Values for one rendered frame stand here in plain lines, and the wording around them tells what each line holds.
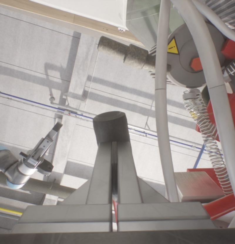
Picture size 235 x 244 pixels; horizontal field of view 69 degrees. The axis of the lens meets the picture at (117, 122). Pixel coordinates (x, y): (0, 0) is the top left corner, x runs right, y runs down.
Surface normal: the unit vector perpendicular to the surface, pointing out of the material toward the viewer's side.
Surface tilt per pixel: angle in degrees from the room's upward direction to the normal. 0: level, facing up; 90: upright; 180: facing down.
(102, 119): 136
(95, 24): 90
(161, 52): 113
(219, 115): 73
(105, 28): 90
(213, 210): 147
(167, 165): 87
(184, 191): 163
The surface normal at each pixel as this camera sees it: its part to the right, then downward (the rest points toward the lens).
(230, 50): 0.02, 0.27
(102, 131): -0.36, 0.31
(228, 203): 0.11, -0.67
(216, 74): -0.16, 0.09
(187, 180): -0.01, -0.96
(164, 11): -0.23, -0.29
